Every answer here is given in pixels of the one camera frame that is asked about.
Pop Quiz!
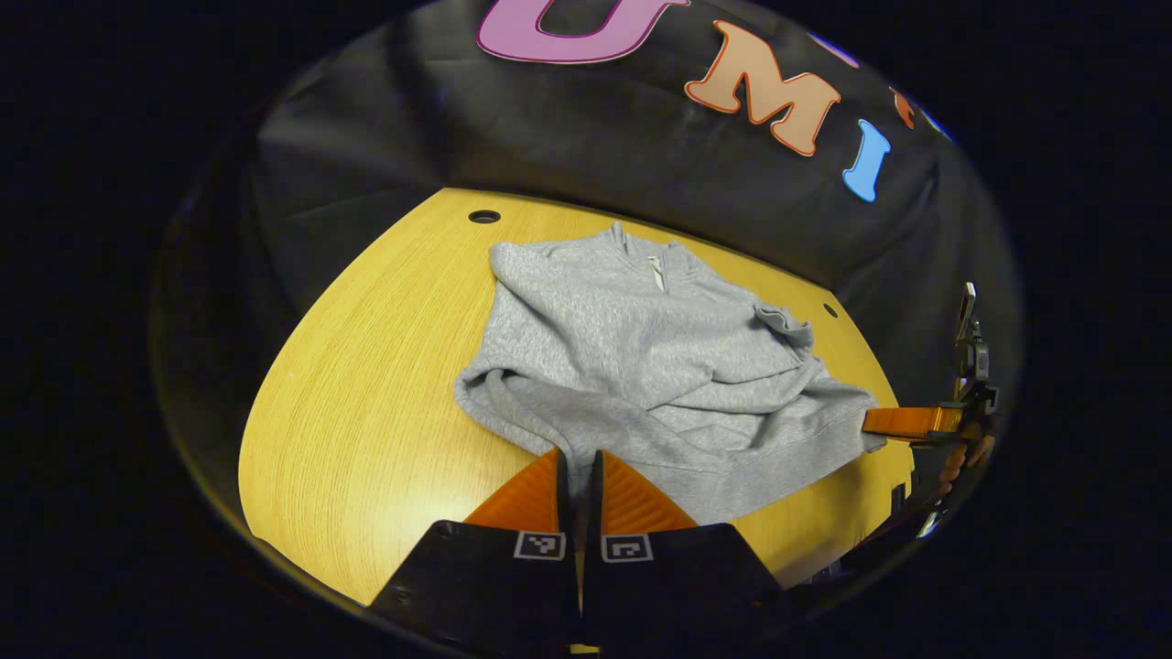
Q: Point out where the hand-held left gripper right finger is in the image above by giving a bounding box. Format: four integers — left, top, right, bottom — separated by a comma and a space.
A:
579, 448, 788, 646

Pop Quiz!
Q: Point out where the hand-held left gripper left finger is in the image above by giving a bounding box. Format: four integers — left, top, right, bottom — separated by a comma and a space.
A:
371, 448, 580, 646

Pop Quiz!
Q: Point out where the grey sweatshirt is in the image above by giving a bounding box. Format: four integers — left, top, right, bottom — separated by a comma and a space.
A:
455, 221, 887, 527

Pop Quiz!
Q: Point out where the black backdrop cloth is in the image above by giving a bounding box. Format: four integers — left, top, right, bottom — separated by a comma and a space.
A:
151, 0, 1025, 440

